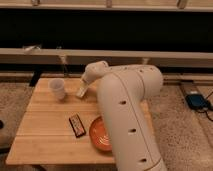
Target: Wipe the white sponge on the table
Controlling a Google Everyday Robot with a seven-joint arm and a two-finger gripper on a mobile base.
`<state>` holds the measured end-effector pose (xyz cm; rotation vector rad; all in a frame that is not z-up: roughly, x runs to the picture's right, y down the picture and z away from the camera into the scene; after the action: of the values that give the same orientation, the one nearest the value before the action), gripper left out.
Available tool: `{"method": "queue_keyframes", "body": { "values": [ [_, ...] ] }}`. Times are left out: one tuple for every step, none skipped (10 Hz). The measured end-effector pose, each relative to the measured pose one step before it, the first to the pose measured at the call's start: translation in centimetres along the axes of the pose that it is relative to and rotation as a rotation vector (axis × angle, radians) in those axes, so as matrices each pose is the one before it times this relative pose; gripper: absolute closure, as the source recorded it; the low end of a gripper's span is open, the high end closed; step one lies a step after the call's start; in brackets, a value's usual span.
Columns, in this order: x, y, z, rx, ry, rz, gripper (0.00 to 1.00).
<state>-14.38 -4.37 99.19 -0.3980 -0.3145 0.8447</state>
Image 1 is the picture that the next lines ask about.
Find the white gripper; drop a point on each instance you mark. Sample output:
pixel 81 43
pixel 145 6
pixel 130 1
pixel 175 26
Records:
pixel 92 72

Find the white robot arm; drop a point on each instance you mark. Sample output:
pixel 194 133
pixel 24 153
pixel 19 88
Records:
pixel 121 89

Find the white plastic cup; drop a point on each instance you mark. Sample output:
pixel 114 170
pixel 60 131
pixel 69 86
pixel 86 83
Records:
pixel 56 86

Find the dark chocolate bar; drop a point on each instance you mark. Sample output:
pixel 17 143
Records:
pixel 77 126

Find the orange bowl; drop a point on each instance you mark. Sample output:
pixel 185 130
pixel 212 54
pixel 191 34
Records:
pixel 98 135

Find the blue device on floor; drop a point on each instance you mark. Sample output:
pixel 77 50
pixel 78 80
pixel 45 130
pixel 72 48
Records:
pixel 197 101

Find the white horizontal rail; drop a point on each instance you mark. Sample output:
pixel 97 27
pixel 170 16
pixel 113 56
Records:
pixel 81 57

